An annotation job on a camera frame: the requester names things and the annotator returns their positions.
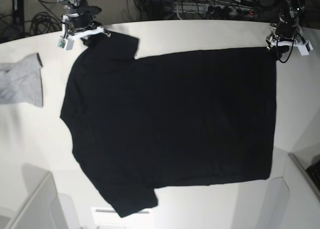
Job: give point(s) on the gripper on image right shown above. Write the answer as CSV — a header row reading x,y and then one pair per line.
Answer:
x,y
283,33

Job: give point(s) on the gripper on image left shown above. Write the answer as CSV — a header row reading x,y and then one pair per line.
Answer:
x,y
81,26

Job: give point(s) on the black T-shirt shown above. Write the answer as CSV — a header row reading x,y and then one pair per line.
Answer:
x,y
194,118

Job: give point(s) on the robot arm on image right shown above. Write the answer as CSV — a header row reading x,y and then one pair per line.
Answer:
x,y
289,13

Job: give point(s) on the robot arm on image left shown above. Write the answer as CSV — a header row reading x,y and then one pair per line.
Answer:
x,y
80,7

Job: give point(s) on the grey folded garment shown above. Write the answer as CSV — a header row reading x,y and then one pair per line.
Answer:
x,y
21,82

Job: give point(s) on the black keyboard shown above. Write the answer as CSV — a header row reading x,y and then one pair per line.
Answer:
x,y
314,173

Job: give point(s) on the white panel lower right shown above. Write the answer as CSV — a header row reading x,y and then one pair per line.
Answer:
x,y
291,201

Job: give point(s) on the white panel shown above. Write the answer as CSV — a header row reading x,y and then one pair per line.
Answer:
x,y
291,201
43,207

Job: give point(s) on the white panel lower left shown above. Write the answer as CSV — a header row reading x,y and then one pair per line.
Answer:
x,y
43,207

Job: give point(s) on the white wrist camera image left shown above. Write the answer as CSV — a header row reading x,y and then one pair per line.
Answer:
x,y
65,44

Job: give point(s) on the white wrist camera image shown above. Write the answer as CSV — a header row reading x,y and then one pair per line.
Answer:
x,y
65,44
305,48

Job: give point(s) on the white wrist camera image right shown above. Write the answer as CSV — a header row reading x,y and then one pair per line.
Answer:
x,y
305,48

